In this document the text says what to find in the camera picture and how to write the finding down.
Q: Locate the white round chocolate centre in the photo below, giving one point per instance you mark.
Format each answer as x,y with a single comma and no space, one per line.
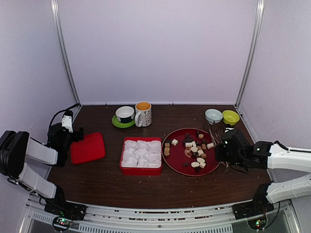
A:
193,149

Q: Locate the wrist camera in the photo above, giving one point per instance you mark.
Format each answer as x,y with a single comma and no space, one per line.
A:
228,128
67,120

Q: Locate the green saucer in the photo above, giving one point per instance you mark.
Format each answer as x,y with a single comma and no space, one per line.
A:
118,124

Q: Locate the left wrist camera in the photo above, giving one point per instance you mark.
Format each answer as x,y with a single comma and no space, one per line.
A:
67,120

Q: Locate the round red tray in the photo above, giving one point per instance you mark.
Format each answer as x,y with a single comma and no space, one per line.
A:
179,154

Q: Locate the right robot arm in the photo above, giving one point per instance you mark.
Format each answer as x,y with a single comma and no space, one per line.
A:
274,155

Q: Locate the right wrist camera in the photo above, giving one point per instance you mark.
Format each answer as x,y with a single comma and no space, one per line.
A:
228,128

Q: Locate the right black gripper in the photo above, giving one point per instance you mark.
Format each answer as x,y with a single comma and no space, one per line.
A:
219,156

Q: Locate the white chocolate right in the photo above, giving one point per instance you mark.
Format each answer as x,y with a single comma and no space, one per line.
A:
210,145

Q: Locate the red chocolate box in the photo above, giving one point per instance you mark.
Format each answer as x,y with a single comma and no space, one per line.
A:
141,171

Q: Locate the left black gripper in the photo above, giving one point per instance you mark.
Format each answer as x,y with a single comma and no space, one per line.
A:
77,137

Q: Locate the white and dark cup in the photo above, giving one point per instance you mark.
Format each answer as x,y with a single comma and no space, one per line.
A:
125,114

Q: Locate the metal base rail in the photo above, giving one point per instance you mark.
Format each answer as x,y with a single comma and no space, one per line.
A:
212,219

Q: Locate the lime green bowl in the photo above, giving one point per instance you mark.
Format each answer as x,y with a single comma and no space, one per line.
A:
230,117

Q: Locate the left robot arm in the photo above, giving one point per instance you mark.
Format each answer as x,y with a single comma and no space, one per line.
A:
25,161

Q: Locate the tan square chocolate lower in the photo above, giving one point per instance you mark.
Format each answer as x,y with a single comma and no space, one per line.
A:
166,151

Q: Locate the white square chocolate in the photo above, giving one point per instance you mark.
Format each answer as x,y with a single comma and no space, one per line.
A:
174,142

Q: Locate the white oval chocolate lower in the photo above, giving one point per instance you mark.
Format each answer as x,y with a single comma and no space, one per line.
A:
195,164

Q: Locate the white paper liner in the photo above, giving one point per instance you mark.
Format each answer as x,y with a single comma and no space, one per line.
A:
141,154

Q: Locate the white patterned mug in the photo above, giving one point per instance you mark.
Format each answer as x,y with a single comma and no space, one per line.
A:
143,116

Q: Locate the red box lid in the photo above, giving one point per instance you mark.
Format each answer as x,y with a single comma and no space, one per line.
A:
89,149

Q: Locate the metal tongs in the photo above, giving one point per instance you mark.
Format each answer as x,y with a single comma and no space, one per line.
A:
215,138

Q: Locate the light blue bowl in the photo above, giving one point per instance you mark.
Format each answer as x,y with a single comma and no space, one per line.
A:
213,116

